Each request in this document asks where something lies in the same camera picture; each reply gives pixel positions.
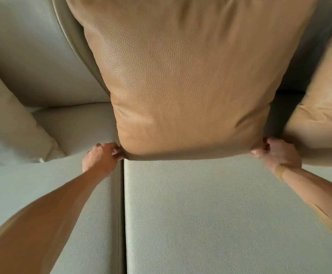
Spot person's left hand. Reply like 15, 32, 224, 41
82, 142, 126, 177

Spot tan leather cushion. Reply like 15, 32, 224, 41
282, 0, 332, 169
64, 0, 320, 162

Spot beige leather sofa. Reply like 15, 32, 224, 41
0, 0, 332, 274

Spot long tan forearm tape strip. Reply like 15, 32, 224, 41
307, 201, 332, 234

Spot person's left forearm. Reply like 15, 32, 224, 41
0, 165, 118, 274

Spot tan wrist adhesive bandage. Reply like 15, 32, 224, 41
274, 165, 287, 181

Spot person's right forearm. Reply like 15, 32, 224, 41
278, 167, 332, 254

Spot person's right hand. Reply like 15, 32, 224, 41
250, 137, 302, 175

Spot cream leather cushion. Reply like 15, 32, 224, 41
0, 59, 67, 166

